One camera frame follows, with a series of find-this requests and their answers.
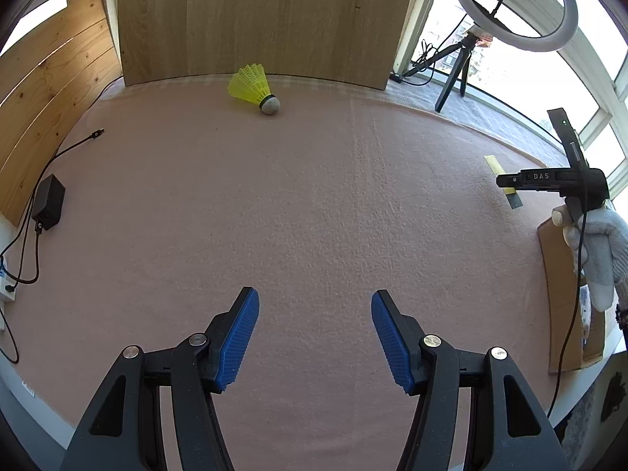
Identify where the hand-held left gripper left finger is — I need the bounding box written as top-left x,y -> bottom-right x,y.
60,286 -> 261,471

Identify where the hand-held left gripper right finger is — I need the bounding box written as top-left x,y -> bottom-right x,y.
370,289 -> 570,471

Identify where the yellow and grey card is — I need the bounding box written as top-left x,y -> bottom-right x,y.
483,155 -> 524,210

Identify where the cardboard box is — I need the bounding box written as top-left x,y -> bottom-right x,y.
537,218 -> 607,374

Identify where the yellow shuttlecock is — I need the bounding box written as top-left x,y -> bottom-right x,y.
226,64 -> 281,117

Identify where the person's right hand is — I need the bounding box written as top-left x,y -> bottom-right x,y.
552,199 -> 628,312

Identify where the black tripod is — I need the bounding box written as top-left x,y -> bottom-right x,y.
402,34 -> 484,113

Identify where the pink blanket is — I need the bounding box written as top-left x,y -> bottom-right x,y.
0,75 -> 565,471

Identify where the black power adapter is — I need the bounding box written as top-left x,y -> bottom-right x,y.
32,174 -> 66,231

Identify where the white power strip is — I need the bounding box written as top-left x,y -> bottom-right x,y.
0,255 -> 18,334

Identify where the large light wood board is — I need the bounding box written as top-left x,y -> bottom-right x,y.
118,0 -> 424,91

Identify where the pine plank panel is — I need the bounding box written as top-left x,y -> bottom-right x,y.
0,0 -> 122,226

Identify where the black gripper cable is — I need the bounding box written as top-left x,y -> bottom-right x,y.
546,216 -> 590,419

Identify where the black ring light cable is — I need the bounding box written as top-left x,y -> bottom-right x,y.
390,15 -> 467,86

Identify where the white ring light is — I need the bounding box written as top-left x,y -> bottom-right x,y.
446,0 -> 580,53

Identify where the white window frame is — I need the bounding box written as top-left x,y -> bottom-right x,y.
0,0 -> 628,192

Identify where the black power cable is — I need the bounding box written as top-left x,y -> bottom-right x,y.
0,321 -> 20,365

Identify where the black adapter cable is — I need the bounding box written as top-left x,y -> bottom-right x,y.
0,129 -> 105,285

